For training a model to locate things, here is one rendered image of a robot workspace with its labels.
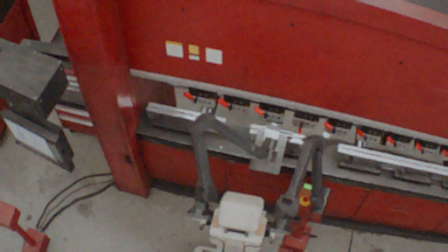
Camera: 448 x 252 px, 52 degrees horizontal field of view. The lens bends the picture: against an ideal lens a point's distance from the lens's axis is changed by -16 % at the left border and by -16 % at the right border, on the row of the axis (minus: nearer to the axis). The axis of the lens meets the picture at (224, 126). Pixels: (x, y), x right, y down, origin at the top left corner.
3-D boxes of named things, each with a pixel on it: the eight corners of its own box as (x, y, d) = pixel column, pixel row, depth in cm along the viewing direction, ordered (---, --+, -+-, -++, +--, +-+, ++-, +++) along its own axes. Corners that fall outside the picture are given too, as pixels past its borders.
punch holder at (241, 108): (222, 110, 311) (223, 94, 297) (227, 98, 315) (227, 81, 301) (248, 115, 309) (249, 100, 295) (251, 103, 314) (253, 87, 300)
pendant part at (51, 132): (17, 144, 291) (-1, 114, 260) (26, 129, 297) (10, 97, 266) (72, 174, 282) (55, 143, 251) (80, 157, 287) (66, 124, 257)
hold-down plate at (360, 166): (338, 166, 326) (339, 164, 323) (339, 159, 329) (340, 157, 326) (380, 175, 322) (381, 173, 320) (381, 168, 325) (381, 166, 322)
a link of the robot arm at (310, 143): (301, 129, 277) (318, 134, 271) (311, 136, 288) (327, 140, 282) (273, 211, 273) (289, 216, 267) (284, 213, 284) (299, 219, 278)
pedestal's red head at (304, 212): (290, 214, 333) (295, 204, 317) (299, 193, 340) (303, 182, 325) (319, 223, 329) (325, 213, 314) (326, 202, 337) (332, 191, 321)
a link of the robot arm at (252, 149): (196, 121, 272) (207, 124, 263) (202, 110, 273) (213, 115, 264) (252, 157, 297) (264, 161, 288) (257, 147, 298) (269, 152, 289)
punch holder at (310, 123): (291, 125, 306) (294, 109, 292) (293, 113, 311) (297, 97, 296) (316, 130, 305) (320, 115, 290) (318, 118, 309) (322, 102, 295)
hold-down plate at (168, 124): (152, 126, 340) (151, 124, 338) (155, 119, 343) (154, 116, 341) (198, 136, 337) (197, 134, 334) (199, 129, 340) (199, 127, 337)
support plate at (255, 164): (248, 168, 313) (248, 168, 312) (258, 130, 326) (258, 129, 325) (278, 175, 311) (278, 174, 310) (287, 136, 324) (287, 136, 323)
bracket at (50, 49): (8, 77, 269) (4, 70, 263) (25, 45, 281) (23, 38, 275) (61, 88, 264) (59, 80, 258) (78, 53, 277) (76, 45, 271)
